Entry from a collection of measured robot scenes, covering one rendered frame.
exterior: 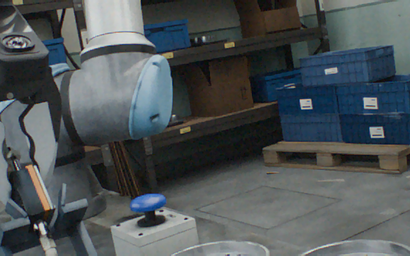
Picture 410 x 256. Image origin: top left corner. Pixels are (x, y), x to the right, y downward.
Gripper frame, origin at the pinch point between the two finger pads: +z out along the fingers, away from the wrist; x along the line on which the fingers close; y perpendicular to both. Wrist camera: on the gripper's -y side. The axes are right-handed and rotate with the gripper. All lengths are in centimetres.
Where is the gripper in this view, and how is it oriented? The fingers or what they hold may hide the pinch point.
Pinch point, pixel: (25, 189)
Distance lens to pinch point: 58.5
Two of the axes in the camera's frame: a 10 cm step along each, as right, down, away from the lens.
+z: 1.2, 9.7, 2.0
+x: -8.2, 2.1, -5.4
